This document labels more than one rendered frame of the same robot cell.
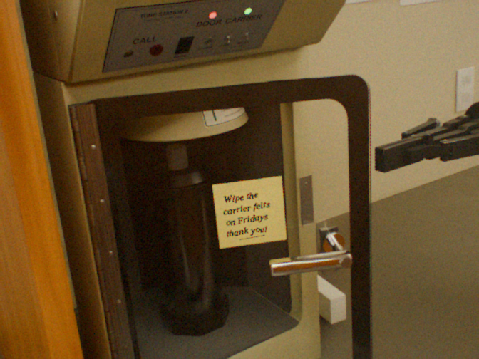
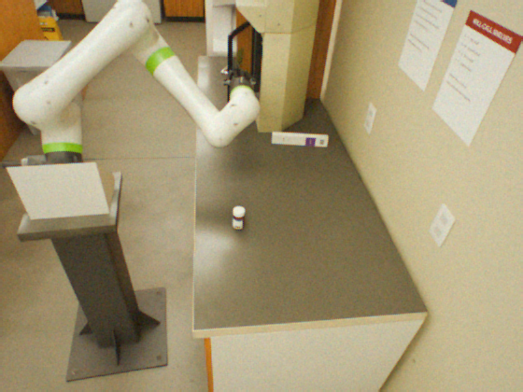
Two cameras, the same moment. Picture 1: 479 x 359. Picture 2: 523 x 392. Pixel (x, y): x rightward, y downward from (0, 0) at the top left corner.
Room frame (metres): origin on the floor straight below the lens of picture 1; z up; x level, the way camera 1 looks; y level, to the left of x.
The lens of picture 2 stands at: (1.40, -1.58, 1.90)
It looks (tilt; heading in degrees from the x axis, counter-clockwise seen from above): 41 degrees down; 112
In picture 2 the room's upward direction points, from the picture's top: 5 degrees clockwise
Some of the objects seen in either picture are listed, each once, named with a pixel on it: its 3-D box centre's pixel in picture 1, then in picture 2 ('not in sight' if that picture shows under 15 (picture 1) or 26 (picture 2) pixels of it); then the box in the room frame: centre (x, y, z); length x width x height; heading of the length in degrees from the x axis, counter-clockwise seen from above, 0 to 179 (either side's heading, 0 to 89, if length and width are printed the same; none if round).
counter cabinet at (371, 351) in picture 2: not in sight; (264, 208); (0.83, -0.08, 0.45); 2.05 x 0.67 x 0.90; 122
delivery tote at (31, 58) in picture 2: not in sight; (43, 70); (-1.61, 0.57, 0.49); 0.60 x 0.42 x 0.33; 122
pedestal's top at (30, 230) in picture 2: not in sight; (75, 203); (0.37, -0.89, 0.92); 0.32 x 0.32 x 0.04; 37
